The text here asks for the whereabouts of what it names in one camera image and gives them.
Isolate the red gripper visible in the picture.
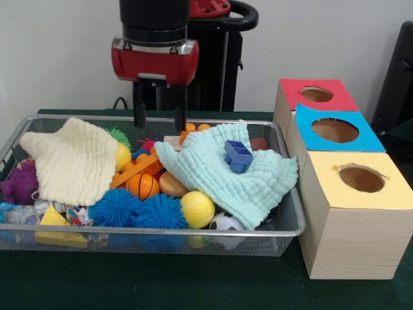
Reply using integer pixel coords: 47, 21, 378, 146
111, 41, 200, 133

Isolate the clear packet with blue print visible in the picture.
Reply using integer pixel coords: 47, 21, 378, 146
0, 202, 40, 226

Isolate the wooden box with three holes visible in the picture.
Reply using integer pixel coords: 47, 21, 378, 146
272, 77, 413, 280

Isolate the small orange basketball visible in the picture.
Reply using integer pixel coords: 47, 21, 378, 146
125, 172, 161, 202

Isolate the blue plastic building block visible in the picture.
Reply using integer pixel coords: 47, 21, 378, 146
223, 139, 254, 174

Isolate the mint green waffle cloth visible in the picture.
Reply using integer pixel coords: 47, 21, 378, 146
154, 119, 300, 231

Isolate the cream waffle cloth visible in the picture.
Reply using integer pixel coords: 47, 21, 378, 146
19, 116, 119, 207

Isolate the blue spiky rubber ball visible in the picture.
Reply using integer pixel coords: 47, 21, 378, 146
132, 192, 188, 229
87, 188, 145, 228

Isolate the yellow tennis ball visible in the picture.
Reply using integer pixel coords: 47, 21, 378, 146
179, 190, 216, 229

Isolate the small black-white soccer ball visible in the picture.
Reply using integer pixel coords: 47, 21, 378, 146
208, 211, 246, 251

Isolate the yellow wedge block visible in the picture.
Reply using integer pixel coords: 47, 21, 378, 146
34, 205, 88, 249

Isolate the purple knobbly rubber toy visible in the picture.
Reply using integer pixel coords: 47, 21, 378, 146
0, 160, 39, 206

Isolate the dark green table cloth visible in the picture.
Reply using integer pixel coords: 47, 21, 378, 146
0, 108, 413, 310
379, 127, 413, 162

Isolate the black upright panel stand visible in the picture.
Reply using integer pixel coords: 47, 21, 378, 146
370, 21, 413, 136

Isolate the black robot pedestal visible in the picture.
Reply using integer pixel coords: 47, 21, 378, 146
132, 0, 259, 112

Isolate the silver wire mesh bin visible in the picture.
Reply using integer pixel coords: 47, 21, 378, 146
0, 113, 307, 258

